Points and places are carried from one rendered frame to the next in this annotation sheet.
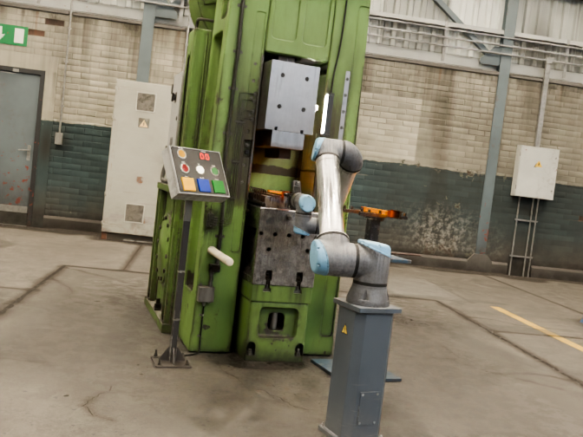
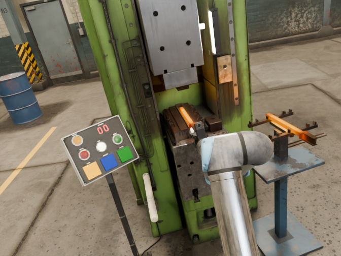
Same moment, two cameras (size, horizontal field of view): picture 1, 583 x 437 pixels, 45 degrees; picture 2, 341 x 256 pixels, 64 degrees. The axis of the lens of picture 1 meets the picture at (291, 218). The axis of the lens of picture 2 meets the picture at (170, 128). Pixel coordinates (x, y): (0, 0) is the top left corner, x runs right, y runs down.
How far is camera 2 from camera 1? 266 cm
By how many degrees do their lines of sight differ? 26
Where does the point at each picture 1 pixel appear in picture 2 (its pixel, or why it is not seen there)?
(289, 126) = (178, 64)
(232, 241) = (160, 164)
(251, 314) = (189, 219)
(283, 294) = (210, 199)
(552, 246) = not seen: outside the picture
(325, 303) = (246, 179)
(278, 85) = (154, 27)
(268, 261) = (192, 183)
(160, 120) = not seen: hidden behind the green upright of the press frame
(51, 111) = (72, 18)
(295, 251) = not seen: hidden behind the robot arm
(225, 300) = (168, 202)
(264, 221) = (178, 157)
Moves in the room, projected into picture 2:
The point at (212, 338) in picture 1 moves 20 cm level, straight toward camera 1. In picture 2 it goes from (167, 225) to (166, 246)
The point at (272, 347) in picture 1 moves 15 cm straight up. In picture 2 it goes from (212, 231) to (210, 217)
